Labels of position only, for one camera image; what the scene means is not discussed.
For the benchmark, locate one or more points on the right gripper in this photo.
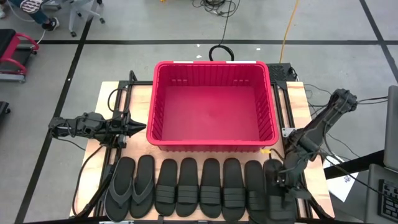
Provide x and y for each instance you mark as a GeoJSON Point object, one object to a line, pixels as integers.
{"type": "Point", "coordinates": [289, 174]}

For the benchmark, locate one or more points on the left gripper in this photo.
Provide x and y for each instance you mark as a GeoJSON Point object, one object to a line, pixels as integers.
{"type": "Point", "coordinates": [116, 127]}

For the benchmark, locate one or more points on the black flip-flop sandal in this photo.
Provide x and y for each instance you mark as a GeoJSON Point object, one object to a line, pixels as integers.
{"type": "Point", "coordinates": [146, 165]}
{"type": "Point", "coordinates": [124, 168]}

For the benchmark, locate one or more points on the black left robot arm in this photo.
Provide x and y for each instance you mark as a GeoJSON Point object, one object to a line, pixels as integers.
{"type": "Point", "coordinates": [84, 124]}

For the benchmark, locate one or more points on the red plastic bin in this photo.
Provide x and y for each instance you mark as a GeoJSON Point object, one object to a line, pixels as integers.
{"type": "Point", "coordinates": [211, 112]}

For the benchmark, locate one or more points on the white paper sheet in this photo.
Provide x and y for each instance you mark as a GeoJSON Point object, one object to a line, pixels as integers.
{"type": "Point", "coordinates": [340, 183]}

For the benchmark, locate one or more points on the black floor bar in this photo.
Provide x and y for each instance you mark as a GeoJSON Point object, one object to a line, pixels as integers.
{"type": "Point", "coordinates": [354, 163]}

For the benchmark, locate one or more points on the grey desk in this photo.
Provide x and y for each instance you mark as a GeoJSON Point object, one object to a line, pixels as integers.
{"type": "Point", "coordinates": [373, 199]}

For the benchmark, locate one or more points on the black keyboard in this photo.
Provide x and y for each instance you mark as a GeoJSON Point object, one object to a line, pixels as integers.
{"type": "Point", "coordinates": [388, 199]}

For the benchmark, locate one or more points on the black perforated box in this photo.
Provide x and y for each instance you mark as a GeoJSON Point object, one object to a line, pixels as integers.
{"type": "Point", "coordinates": [278, 73]}

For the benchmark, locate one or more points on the grey monitor panel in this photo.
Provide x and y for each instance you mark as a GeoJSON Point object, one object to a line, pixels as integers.
{"type": "Point", "coordinates": [392, 127]}

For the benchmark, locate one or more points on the white office chair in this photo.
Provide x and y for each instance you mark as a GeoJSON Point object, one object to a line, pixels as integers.
{"type": "Point", "coordinates": [77, 12]}

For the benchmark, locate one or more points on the red and black cart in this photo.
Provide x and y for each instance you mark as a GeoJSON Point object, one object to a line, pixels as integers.
{"type": "Point", "coordinates": [14, 46]}

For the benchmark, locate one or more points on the person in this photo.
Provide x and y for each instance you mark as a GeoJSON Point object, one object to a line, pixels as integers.
{"type": "Point", "coordinates": [34, 14]}

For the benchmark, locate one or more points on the silver frame bracket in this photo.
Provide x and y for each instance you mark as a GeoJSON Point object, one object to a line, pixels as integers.
{"type": "Point", "coordinates": [287, 131]}

